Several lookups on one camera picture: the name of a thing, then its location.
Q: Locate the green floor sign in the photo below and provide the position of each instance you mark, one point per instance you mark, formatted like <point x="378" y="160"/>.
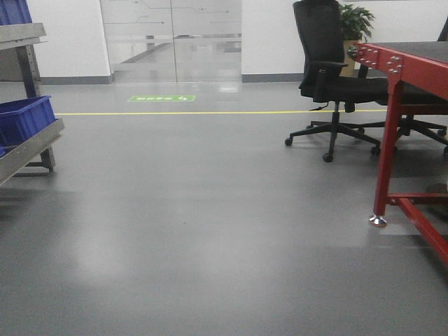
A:
<point x="162" y="98"/>

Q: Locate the glass door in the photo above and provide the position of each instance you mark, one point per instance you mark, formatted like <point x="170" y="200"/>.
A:
<point x="173" y="41"/>

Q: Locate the black office chair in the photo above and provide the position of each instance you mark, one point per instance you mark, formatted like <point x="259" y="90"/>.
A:
<point x="320" y="32"/>
<point x="413" y="95"/>

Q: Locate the potted green plant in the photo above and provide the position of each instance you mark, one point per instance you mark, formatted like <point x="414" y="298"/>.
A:
<point x="356" y="23"/>

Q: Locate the blue bin on rack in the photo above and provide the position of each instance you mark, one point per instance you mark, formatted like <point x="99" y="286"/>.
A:
<point x="22" y="119"/>

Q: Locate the red metal workbench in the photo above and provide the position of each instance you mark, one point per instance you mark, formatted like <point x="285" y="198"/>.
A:
<point x="422" y="64"/>

